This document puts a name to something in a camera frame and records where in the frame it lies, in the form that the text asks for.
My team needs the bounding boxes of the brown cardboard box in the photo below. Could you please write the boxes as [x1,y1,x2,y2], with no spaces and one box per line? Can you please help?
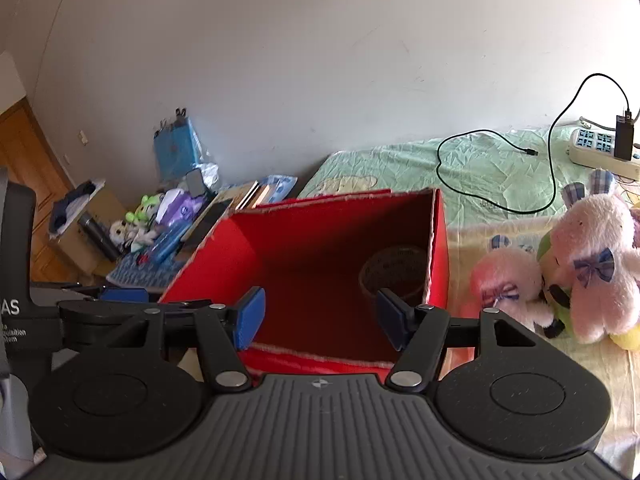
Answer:
[49,180,126,276]

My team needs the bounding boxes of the blue checkered cloth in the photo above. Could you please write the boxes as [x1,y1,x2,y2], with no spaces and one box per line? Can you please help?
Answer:
[105,173,298,294]

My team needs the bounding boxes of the small pink plush bunny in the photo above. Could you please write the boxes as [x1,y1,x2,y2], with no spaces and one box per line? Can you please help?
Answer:
[459,234,554,332]

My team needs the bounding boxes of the black thermos bottle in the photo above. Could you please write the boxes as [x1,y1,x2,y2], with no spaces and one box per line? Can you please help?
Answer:
[77,212,120,262]

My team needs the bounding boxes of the blue pencil case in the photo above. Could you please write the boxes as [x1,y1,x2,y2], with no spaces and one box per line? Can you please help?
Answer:
[144,220,191,266]

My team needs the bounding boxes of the black smartphone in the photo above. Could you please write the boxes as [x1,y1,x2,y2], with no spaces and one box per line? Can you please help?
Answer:
[180,198,232,250]

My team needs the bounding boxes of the red cardboard box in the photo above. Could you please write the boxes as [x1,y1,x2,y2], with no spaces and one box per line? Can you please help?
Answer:
[160,188,449,378]

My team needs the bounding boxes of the white plush toy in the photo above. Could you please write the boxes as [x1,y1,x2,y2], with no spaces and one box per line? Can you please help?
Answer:
[110,220,157,254]

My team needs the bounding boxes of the purple tissue pack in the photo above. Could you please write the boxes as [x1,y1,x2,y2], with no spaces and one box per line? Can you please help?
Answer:
[155,188,205,228]

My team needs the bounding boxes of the stack of books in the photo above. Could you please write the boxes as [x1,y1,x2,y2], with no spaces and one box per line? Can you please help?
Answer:
[214,181,276,211]

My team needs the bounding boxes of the green frog plush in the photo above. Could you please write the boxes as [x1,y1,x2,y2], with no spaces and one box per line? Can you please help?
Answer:
[125,193,164,228]

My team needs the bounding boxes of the small square mirror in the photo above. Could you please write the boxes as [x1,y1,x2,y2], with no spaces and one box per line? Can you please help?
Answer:
[186,168,208,198]

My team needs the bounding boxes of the wooden door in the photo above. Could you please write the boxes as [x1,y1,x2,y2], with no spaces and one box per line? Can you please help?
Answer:
[1,98,79,282]

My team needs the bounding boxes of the green bear bedsheet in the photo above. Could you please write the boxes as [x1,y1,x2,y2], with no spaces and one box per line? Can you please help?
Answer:
[297,123,640,233]

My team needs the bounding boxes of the blue plastic bag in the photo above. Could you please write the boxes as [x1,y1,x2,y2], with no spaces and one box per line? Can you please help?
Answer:
[153,107,220,188]

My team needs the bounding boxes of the large pink plush bunny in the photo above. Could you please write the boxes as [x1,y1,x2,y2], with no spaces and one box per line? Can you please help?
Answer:
[550,168,639,344]

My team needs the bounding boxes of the white power strip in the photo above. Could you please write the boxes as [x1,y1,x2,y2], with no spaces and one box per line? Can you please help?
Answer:
[568,128,640,181]

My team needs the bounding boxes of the black charger adapter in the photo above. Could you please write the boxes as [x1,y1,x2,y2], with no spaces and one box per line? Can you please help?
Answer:
[614,110,634,162]

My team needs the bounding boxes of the black charging cable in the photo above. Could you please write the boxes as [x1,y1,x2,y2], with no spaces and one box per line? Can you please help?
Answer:
[435,71,633,216]

